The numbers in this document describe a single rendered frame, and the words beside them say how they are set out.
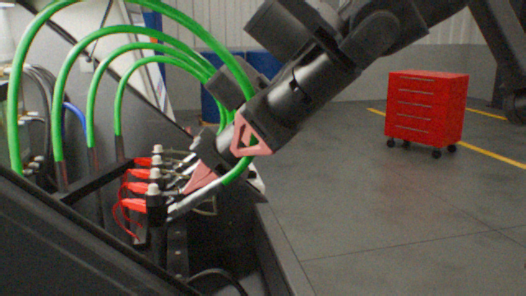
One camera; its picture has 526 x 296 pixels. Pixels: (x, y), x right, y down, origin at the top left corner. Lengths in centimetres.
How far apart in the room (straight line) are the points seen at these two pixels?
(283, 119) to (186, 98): 675
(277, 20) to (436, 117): 438
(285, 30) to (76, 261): 28
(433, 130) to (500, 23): 392
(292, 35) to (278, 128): 11
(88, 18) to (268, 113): 63
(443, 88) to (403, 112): 53
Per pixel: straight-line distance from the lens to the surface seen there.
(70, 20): 106
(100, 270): 39
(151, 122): 102
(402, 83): 493
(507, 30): 94
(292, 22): 45
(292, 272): 82
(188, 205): 62
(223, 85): 65
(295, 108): 49
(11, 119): 73
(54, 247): 39
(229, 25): 726
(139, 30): 76
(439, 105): 476
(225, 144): 66
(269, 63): 552
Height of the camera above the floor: 139
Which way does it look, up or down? 17 degrees down
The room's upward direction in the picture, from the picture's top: straight up
